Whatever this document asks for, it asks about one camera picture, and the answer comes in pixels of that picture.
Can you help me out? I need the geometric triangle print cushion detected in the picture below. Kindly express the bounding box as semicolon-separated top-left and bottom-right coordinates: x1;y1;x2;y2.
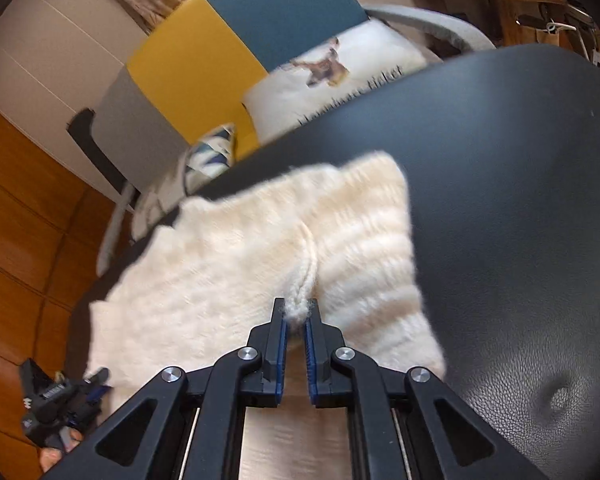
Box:
132;124;238;241

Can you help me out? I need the white deer print cushion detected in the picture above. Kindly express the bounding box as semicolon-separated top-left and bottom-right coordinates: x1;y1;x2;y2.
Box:
242;20;428;143

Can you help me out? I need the person's left hand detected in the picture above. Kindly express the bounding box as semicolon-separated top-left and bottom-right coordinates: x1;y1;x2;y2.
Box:
39;429;84;472

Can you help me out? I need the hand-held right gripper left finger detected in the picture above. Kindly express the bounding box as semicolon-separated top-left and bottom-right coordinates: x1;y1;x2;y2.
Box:
55;299;287;480

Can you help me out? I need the cream knit sweater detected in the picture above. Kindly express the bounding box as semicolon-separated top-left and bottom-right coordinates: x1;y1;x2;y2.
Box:
87;151;447;480

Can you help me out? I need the grey yellow blue armchair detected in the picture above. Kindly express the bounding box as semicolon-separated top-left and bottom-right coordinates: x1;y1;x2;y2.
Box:
67;0;496;281

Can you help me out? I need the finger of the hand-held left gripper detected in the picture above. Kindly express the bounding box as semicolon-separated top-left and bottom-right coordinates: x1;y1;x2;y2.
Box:
82;367;112;404

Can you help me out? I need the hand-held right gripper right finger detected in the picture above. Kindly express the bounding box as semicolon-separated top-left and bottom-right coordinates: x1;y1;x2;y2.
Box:
305;300;546;480

